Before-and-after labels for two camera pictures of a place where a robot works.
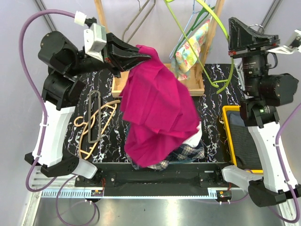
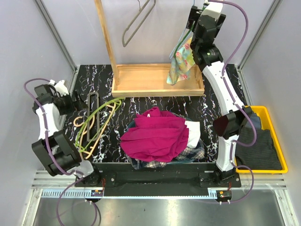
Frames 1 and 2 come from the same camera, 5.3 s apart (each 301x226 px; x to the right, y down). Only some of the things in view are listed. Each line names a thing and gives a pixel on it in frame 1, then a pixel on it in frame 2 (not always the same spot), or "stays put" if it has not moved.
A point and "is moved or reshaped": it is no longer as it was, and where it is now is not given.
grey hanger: [99, 93] stays put
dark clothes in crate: [246, 150] stays put
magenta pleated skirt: [156, 108] is moved or reshaped
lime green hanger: [221, 23] → [104, 129]
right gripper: [243, 39] → [194, 14]
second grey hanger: [144, 19] stays put
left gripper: [117, 62] → [80, 104]
